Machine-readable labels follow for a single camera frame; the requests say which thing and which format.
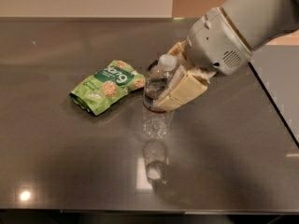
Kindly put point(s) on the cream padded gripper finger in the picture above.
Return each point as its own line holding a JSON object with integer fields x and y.
{"x": 178, "y": 49}
{"x": 184, "y": 86}

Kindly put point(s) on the grey robot gripper body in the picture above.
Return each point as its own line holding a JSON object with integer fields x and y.
{"x": 215, "y": 42}

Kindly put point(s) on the clear plastic water bottle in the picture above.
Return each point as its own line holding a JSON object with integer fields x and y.
{"x": 156, "y": 121}

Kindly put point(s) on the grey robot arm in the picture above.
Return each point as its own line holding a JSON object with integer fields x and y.
{"x": 257, "y": 22}

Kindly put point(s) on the green rice chip bag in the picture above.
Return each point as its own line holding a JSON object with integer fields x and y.
{"x": 98, "y": 92}

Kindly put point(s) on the adjacent grey side table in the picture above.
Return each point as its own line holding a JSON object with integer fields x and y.
{"x": 277, "y": 67}

